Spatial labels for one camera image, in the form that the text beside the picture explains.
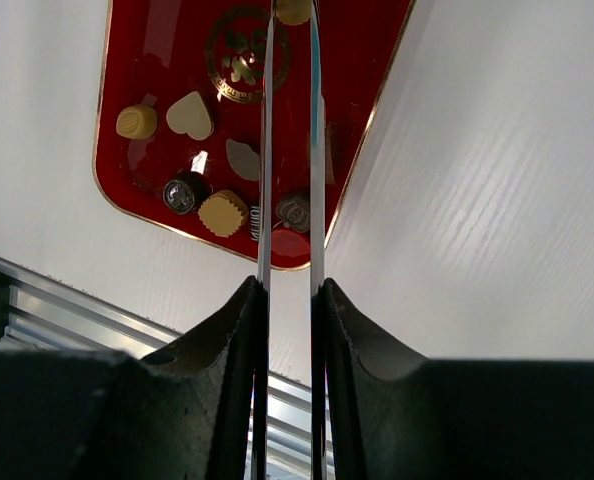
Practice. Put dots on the golden scalloped round chocolate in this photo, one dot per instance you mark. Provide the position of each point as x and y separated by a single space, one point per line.
223 213

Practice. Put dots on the aluminium front rail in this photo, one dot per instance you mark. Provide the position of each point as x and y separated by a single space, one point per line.
47 314

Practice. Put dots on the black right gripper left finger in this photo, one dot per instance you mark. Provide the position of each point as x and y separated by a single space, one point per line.
193 409

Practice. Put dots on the red lips chocolate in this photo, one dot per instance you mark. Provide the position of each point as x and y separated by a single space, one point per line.
286 242

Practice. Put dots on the metal tongs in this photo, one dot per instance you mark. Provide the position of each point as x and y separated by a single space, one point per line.
317 139

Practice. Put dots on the red rectangular tray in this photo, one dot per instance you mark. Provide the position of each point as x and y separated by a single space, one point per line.
157 52

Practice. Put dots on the brown striped chocolate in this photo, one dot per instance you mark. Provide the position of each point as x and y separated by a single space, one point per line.
329 163

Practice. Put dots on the foil-wrapped round chocolate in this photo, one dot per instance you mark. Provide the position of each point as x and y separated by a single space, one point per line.
185 192

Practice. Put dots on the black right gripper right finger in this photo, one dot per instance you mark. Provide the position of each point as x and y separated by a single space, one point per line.
397 414

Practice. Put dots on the grey-brown leaf chocolate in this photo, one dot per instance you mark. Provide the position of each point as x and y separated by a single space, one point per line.
243 160

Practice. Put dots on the tan rounded chocolate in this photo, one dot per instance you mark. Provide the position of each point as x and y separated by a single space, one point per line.
293 12

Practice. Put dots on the golden shell chocolate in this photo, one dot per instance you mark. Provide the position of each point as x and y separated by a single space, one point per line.
137 122

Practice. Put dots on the beige heart chocolate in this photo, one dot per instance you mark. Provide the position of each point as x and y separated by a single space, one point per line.
190 116

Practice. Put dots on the dark crown chocolate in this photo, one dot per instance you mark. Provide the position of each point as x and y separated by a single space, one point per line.
293 210

